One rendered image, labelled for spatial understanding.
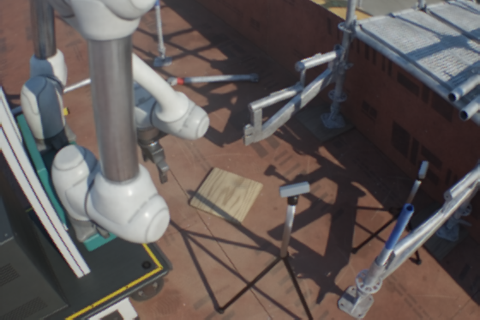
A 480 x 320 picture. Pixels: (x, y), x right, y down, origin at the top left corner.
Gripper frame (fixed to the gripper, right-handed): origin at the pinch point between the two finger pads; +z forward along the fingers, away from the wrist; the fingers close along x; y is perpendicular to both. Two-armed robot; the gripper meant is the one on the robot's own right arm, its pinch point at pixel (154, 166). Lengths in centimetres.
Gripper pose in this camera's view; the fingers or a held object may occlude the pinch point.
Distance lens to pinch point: 148.8
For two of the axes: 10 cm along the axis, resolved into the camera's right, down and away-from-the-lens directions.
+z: 0.0, 7.3, 6.8
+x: 6.1, 5.4, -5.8
